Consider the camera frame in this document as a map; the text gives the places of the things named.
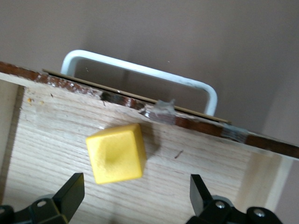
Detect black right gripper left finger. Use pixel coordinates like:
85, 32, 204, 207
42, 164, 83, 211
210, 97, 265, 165
14, 172, 85, 224

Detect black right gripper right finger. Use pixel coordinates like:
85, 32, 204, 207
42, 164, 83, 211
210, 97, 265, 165
186, 174, 285, 224

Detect wooden drawer with white handle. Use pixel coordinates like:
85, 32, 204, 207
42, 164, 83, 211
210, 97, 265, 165
0, 49, 299, 224

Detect yellow cube block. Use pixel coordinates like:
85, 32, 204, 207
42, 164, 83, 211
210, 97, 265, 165
85, 123, 147, 185

